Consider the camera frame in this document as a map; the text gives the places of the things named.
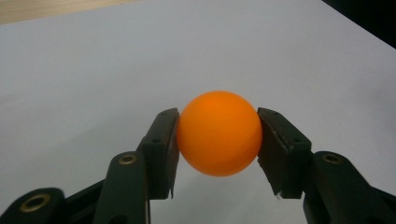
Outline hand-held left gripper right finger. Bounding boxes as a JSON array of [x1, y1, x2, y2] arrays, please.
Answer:
[[257, 106, 313, 200]]

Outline orange ping-pong ball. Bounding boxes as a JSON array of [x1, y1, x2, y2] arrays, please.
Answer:
[[176, 90, 263, 177]]

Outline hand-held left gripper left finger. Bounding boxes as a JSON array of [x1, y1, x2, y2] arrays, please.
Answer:
[[136, 107, 181, 201]]

